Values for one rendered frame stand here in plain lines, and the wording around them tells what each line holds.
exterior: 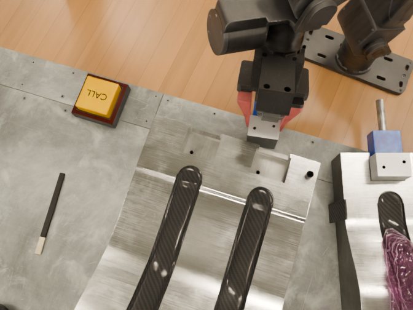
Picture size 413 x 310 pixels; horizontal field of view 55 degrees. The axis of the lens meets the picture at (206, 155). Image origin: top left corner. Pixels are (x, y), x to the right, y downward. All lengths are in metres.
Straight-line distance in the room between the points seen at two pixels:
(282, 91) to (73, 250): 0.43
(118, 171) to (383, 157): 0.43
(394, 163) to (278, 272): 0.23
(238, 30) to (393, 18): 0.23
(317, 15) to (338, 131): 0.30
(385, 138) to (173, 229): 0.35
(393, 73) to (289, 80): 0.31
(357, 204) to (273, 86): 0.25
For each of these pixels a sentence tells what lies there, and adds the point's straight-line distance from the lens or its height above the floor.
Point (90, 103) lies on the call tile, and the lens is 0.72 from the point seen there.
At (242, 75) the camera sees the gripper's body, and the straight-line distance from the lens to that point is 0.59.
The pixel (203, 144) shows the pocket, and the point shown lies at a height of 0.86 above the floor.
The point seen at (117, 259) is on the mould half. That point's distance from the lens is 0.59.
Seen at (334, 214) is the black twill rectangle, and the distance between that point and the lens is 0.67.
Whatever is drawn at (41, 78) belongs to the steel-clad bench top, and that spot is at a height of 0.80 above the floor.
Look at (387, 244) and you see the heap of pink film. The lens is 0.63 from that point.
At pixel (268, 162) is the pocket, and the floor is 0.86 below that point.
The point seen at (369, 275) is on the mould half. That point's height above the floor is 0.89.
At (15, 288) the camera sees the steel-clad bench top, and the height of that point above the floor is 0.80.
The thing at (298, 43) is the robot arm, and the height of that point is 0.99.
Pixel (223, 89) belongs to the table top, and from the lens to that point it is 0.73.
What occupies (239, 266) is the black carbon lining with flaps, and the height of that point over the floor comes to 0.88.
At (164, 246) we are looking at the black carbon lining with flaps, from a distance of 0.59.
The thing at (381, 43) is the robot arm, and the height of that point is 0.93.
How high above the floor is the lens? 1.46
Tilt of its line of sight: 75 degrees down
